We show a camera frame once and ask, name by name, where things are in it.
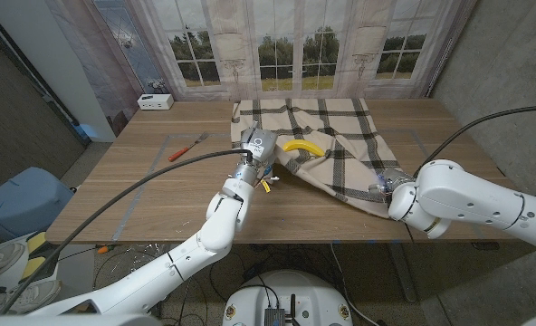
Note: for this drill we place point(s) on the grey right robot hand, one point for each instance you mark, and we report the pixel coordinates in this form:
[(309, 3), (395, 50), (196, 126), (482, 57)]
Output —
[(392, 179)]

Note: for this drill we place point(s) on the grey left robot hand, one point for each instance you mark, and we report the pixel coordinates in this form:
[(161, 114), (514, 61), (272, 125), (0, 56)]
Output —
[(259, 145)]

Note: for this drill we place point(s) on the yellow toy banana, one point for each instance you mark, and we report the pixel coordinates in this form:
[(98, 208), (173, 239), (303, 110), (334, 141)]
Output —
[(304, 146)]

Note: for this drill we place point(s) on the cream black plaid scarf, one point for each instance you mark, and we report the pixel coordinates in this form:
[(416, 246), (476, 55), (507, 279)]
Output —
[(340, 136)]

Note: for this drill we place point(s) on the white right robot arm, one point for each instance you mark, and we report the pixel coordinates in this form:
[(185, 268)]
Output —
[(476, 199)]

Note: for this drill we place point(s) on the grey table leg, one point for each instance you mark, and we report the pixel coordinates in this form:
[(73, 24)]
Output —
[(404, 276)]

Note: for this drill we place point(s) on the white power strip box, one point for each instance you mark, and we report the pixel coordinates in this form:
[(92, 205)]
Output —
[(155, 102)]

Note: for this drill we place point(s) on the printed window backdrop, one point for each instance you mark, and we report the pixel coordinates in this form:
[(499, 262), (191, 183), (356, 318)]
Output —
[(295, 27)]

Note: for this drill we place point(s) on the white robot torso base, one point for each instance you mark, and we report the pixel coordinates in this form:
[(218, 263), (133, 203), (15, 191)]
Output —
[(313, 294)]

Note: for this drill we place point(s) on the clear crumpled plastic sheet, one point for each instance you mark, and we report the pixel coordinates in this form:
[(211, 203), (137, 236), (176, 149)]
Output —
[(132, 256)]

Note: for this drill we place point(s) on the small grey electronics box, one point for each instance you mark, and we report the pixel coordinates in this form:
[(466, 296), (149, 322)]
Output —
[(274, 318)]

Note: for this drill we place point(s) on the small orange floor object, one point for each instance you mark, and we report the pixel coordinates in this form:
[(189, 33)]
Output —
[(105, 249)]

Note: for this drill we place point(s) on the yellow black floor pad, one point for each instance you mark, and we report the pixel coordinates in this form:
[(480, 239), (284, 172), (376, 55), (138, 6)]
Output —
[(35, 267)]

